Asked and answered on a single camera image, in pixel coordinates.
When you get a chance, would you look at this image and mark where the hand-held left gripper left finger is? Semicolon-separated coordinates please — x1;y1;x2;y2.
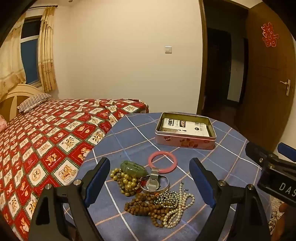
28;158;111;241

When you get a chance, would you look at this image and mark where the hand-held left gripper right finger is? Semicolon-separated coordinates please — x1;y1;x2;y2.
189;158;271;241

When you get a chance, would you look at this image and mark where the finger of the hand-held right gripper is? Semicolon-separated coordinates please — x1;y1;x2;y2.
245;141;282;169
277;142;296;162

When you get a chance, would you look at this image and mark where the yellow bead bracelet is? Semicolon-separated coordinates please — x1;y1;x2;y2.
110;168;142;198

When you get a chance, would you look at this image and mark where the white pearl necklace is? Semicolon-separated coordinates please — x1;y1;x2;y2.
161;182;196;229

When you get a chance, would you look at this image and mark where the green jade bangle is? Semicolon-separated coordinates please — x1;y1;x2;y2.
120;160;149;178

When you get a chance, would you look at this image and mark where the pink tin box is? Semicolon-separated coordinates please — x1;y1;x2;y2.
155;112;217;151

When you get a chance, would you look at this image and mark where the brown wooden bead bracelet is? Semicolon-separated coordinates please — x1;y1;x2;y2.
125;192;171;229

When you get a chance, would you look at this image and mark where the pink bangle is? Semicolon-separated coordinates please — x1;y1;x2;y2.
148;151;178;171

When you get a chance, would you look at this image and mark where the silver bangle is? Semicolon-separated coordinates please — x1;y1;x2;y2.
139;175;170;192

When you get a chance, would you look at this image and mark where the silver mesh watch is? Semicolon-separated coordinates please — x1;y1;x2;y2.
145;168;163;191

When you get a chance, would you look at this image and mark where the blue plaid tablecloth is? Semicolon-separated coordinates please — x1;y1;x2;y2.
63;112;271;241

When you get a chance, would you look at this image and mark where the white paper packet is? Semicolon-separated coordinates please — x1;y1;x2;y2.
160;117;212;138

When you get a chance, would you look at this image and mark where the brown wooden door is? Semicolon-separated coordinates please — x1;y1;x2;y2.
235;2;296;154

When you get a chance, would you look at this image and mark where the red printed blanket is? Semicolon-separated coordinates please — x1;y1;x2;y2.
0;98;150;233

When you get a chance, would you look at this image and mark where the striped pillow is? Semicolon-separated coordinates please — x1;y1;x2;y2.
18;92;53;113

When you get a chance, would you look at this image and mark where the pink pillow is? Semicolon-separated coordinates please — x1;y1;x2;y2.
0;114;9;133

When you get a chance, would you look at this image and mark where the red paper door decoration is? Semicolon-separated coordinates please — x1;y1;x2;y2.
261;22;280;48

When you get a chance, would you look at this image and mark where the cream wooden headboard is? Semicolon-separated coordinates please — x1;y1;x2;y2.
0;84;44;121

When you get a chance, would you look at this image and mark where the yellow floral curtain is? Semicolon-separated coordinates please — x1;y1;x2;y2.
38;6;58;92

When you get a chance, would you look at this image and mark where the window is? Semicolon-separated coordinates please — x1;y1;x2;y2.
20;17;42;87

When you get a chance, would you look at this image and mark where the sheer cream curtain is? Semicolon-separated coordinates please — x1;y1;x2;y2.
0;13;27;99

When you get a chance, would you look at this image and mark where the dark metallic bead bracelet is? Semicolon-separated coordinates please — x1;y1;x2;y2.
154;190;180;209

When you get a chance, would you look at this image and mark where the metal door handle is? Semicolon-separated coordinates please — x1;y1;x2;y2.
279;79;291;96

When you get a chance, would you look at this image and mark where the brown door frame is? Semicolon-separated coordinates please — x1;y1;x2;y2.
196;0;208;115

